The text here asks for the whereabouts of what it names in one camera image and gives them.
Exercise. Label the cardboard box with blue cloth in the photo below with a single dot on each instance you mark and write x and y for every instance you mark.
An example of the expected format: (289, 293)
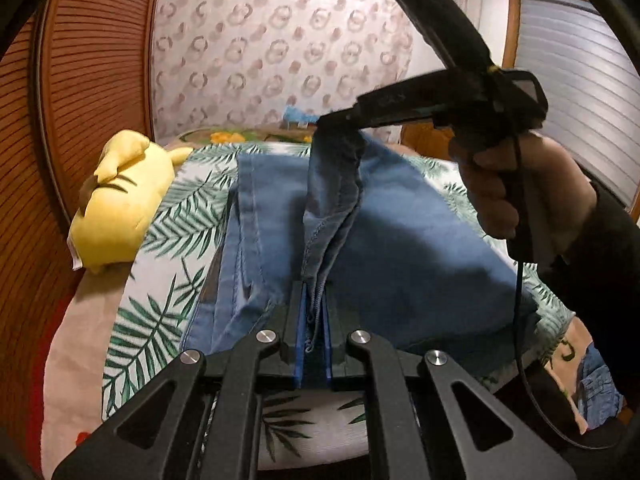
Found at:
(294, 118)

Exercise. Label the person's right hand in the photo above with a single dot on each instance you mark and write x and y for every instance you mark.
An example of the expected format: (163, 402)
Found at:
(528, 190)

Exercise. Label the person's right forearm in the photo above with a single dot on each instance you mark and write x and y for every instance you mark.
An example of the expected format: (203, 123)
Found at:
(596, 274)

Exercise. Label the circle pattern curtain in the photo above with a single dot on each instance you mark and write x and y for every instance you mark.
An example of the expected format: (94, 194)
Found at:
(243, 63)

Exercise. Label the blue denim pants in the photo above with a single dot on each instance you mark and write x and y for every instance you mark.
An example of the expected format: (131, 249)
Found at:
(362, 222)

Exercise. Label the floral blanket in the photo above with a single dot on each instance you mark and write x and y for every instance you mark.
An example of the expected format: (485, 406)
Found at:
(73, 374)

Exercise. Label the brown louvered wardrobe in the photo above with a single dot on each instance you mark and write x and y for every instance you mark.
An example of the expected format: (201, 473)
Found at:
(73, 72)

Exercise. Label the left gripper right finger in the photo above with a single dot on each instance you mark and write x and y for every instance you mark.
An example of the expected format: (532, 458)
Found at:
(339, 321)

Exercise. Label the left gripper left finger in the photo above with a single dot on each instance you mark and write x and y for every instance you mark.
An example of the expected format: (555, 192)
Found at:
(294, 336)

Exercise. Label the grey window blind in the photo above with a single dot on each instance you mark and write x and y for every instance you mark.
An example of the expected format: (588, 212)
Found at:
(591, 85)

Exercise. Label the yellow plush toy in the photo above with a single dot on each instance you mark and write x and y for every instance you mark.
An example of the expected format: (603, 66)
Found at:
(118, 202)

